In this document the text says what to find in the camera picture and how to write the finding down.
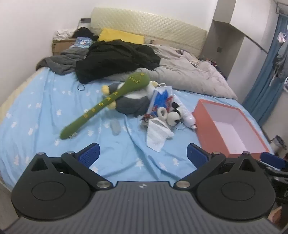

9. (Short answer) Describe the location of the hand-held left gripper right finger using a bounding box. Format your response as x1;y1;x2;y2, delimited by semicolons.
174;143;258;189

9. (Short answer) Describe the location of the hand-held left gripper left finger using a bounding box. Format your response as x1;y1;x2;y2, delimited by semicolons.
30;143;112;190

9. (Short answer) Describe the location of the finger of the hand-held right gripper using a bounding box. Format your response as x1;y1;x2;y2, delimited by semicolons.
259;152;288;178

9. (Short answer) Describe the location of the orange cardboard box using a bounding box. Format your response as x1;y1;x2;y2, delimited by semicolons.
192;98;270;158

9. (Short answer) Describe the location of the white towel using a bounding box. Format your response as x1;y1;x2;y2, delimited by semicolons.
146;118;175;152

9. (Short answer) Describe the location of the panda plush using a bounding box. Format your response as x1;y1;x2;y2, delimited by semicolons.
166;102;184;126

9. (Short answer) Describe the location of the plastic bag of blue packets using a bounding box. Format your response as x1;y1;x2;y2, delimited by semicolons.
146;83;175;117

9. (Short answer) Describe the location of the white trash bin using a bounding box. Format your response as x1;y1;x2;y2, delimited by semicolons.
270;135;284;156

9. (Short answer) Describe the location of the white spray bottle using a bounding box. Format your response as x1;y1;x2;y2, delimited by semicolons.
178;106;198;131

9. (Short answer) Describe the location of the grey penguin plush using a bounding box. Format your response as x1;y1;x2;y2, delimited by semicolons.
101;80;159;117

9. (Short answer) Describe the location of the blue curtain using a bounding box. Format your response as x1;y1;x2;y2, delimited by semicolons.
242;13;288;126

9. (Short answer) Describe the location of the light grey quilt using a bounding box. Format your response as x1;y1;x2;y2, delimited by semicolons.
106;43;238;101

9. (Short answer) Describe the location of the green plush stick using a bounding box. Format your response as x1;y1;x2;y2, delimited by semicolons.
60;72;150;139

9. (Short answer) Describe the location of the row of nail polish bottles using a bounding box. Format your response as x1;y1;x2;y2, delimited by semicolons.
200;57;222;72

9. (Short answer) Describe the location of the grey hooded garment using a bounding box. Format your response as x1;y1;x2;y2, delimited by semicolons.
272;53;288;79

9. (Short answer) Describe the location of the dark grey blanket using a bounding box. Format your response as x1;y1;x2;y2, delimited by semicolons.
36;47;90;76

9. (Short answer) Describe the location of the black coat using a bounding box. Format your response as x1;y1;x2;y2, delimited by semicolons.
75;39;161;85

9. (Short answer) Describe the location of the wooden nightstand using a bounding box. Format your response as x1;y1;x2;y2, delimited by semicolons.
52;38;77;56

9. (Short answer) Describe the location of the blue printed cushion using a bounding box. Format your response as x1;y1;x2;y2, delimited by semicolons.
70;37;94;49

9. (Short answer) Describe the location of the white wardrobe with niche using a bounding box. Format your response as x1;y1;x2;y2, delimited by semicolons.
200;0;246;79

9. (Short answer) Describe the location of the black cloth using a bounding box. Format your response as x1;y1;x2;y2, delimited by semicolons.
73;27;99;42

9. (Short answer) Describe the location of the yellow pillow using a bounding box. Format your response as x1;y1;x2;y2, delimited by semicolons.
97;28;145;44

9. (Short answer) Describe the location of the white crumpled cloth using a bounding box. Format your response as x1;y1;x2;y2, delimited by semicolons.
54;29;76;41

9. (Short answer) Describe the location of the cream quilted headboard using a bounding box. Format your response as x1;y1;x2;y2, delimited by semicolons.
90;7;207;59

